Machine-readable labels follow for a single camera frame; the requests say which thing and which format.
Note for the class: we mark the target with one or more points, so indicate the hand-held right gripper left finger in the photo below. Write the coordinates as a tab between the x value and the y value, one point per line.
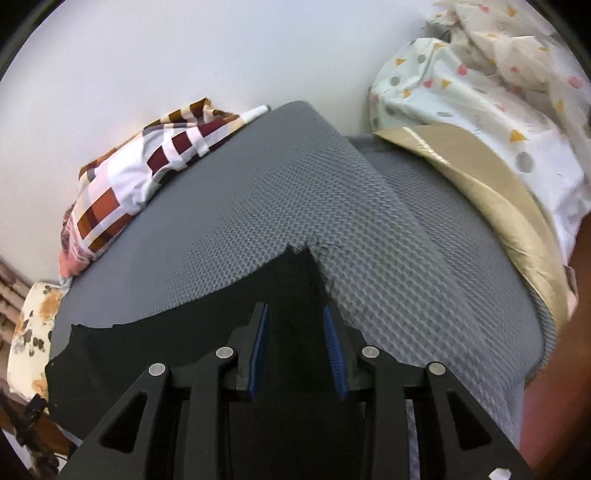
258	353

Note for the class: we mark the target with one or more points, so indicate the black pants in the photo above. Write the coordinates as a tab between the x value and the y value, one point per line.
286	286

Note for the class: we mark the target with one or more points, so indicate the beige floral curtain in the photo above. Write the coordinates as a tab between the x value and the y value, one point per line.
9	286

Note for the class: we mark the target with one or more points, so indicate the beige satin cloth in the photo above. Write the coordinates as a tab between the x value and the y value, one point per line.
485	184

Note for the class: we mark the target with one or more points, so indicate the grey textured bed cover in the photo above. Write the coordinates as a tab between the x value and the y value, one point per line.
277	184

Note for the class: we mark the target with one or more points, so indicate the brown wooden furniture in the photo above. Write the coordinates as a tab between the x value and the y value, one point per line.
51	436

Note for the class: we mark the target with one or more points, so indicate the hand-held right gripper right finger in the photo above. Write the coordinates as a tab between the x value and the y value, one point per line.
334	357

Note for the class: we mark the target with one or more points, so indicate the white polka dot blanket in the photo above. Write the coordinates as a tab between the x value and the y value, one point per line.
485	92

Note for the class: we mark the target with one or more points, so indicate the checkered orange white pillow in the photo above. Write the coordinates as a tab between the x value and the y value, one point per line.
129	184

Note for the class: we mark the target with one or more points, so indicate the floral cream mattress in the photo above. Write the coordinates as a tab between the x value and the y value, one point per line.
32	332

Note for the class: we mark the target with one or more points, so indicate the reddish brown surface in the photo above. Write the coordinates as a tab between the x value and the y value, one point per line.
563	369

